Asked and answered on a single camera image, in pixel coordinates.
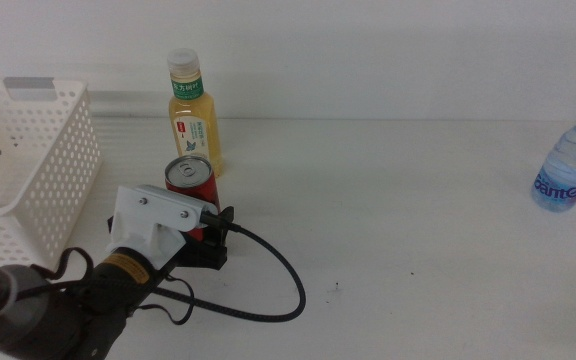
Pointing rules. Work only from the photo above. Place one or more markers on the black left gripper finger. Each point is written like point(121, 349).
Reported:
point(230, 214)

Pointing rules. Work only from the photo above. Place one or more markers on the red cola can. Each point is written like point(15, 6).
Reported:
point(203, 187)

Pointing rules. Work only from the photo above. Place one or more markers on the yellow tea bottle white cap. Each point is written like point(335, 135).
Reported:
point(195, 125)

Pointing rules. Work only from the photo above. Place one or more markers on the clear water bottle blue cap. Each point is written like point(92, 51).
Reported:
point(565, 170)

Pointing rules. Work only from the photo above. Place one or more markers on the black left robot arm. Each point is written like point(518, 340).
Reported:
point(23, 310)

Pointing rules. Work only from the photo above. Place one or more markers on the white perforated plastic basket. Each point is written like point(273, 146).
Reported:
point(33, 175)

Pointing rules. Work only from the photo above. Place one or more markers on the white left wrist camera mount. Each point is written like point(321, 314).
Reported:
point(158, 215)

